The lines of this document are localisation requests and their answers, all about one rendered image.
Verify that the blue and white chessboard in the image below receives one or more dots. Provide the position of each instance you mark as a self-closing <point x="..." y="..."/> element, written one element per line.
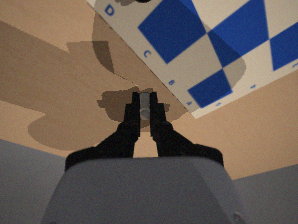
<point x="208" y="53"/>

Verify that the white pawn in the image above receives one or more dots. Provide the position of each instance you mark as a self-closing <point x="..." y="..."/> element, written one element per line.
<point x="144" y="102"/>

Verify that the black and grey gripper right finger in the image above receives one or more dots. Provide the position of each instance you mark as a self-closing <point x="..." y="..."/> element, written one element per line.
<point x="173" y="143"/>

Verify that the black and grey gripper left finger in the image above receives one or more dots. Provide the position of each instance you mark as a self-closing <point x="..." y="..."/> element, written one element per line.
<point x="120" y="144"/>

